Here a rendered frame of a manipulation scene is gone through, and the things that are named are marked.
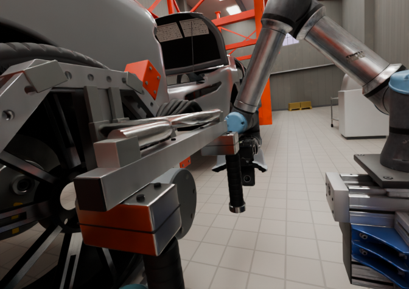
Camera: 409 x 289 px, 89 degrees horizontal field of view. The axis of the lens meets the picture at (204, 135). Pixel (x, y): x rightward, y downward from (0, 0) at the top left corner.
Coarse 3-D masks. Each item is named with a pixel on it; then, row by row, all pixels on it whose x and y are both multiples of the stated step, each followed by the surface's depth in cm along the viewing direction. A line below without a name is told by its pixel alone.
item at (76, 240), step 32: (64, 96) 49; (64, 128) 44; (0, 160) 34; (64, 160) 44; (0, 224) 34; (64, 224) 43; (32, 256) 37; (64, 256) 43; (96, 256) 61; (128, 256) 59; (0, 288) 33; (32, 288) 53; (64, 288) 43; (96, 288) 51
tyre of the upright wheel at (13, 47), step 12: (0, 48) 33; (12, 48) 35; (24, 48) 36; (36, 48) 38; (48, 48) 40; (60, 48) 43; (0, 60) 33; (12, 60) 35; (24, 60) 36; (48, 60) 40; (60, 60) 42; (72, 60) 45; (84, 60) 47; (0, 72) 33
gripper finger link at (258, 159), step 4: (260, 152) 59; (256, 156) 62; (260, 156) 60; (256, 160) 62; (260, 160) 60; (264, 160) 58; (256, 164) 61; (260, 164) 59; (264, 164) 58; (256, 168) 61; (260, 168) 58; (264, 168) 56
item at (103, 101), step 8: (72, 96) 41; (80, 96) 40; (104, 96) 42; (80, 104) 40; (104, 104) 42; (80, 112) 41; (104, 112) 42; (80, 120) 41; (88, 120) 40; (80, 128) 42; (88, 128) 41; (80, 136) 42; (88, 136) 41; (88, 144) 42; (88, 152) 42; (88, 160) 42; (88, 168) 43; (96, 168) 42
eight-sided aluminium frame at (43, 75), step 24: (24, 72) 29; (48, 72) 31; (72, 72) 35; (96, 72) 40; (120, 72) 46; (0, 96) 26; (24, 96) 29; (144, 96) 54; (0, 120) 26; (24, 120) 28; (0, 144) 26
